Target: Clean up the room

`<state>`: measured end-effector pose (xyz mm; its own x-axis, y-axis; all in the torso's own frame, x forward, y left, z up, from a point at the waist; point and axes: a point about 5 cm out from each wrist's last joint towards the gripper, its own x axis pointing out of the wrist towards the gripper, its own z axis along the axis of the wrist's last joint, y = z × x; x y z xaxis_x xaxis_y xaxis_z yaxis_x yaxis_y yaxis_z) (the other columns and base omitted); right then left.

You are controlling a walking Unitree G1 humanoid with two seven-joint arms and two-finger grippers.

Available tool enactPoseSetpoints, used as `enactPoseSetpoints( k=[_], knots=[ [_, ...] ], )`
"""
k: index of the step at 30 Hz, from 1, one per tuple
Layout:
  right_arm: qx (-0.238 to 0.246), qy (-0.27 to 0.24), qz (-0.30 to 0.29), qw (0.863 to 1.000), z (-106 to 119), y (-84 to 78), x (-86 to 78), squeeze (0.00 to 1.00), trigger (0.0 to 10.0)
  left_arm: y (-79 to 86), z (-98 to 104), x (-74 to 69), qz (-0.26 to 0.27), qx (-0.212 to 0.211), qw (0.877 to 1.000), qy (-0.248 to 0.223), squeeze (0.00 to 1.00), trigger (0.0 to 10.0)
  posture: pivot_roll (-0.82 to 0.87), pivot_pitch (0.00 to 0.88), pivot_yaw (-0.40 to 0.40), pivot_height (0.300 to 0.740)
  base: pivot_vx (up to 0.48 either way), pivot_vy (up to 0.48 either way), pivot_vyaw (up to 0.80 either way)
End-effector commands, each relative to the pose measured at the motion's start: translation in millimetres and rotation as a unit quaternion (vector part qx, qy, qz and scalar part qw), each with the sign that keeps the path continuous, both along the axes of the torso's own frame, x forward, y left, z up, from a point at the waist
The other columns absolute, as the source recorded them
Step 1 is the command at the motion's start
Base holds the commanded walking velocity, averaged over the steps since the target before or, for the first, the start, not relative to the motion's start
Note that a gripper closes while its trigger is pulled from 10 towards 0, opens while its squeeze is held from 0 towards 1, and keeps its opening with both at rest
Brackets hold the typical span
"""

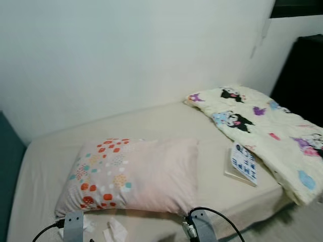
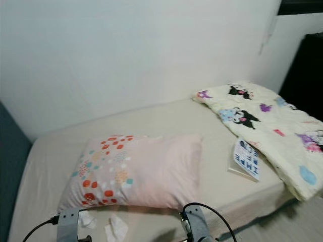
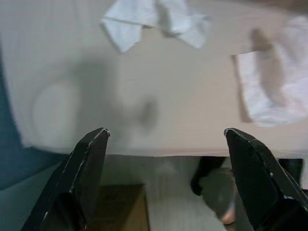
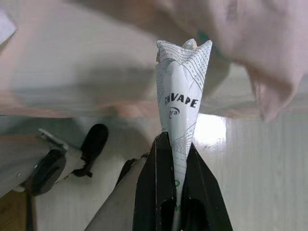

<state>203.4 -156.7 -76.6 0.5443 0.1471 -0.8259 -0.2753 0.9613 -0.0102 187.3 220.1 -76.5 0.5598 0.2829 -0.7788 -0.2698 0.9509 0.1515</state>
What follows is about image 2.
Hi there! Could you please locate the white tissue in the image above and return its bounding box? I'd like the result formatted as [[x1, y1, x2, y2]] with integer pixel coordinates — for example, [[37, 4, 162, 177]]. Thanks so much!
[[78, 209, 96, 228], [105, 214, 129, 242]]

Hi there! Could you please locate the white book with blue letters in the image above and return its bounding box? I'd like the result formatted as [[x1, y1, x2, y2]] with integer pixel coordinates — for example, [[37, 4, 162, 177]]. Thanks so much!
[[228, 138, 261, 181]]

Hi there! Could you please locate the cream cartoon print blanket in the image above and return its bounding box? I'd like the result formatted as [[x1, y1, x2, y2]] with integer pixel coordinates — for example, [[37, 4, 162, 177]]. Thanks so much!
[[193, 82, 323, 201]]

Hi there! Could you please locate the teal upholstered headboard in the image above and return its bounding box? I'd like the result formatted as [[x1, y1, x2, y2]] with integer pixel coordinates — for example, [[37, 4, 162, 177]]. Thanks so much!
[[0, 103, 33, 242]]

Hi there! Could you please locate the pink pillow with dots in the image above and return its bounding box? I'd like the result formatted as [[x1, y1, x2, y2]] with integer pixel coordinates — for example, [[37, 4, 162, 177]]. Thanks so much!
[[57, 134, 203, 212]]

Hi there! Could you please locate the mattress with beige sheet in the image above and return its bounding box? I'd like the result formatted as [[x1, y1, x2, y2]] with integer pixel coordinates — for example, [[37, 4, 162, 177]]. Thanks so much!
[[8, 96, 301, 242]]

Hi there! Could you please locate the black wardrobe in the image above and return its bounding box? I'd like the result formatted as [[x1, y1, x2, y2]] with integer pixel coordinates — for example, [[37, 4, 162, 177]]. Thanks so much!
[[279, 33, 323, 107]]

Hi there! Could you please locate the dark window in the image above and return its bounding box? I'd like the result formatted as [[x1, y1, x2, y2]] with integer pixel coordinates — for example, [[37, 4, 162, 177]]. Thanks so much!
[[278, 0, 323, 15]]

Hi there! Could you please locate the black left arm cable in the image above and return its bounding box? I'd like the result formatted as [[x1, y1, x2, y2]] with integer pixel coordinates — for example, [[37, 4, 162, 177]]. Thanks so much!
[[23, 216, 60, 242]]

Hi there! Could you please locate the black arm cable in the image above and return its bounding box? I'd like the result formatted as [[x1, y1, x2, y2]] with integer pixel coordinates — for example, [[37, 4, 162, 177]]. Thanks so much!
[[183, 202, 237, 242], [23, 216, 60, 242]]

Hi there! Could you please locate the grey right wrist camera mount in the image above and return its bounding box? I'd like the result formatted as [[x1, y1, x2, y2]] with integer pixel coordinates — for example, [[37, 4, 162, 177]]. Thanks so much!
[[182, 204, 212, 242]]

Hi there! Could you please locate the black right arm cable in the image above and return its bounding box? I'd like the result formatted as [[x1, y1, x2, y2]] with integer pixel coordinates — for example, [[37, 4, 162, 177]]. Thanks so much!
[[183, 202, 237, 242]]

